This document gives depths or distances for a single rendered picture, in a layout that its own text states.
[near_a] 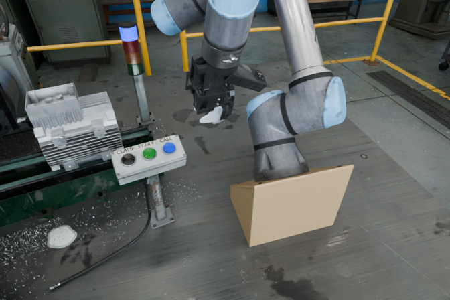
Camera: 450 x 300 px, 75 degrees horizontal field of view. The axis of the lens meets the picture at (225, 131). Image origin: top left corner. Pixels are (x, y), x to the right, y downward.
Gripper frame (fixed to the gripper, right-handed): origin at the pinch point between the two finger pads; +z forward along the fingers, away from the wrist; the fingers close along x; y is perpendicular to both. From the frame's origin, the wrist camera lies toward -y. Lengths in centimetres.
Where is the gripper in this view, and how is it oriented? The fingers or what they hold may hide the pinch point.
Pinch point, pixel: (216, 118)
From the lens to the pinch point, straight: 70.2
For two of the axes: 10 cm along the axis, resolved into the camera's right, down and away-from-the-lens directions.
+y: -9.0, 2.5, -3.5
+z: -1.6, 5.5, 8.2
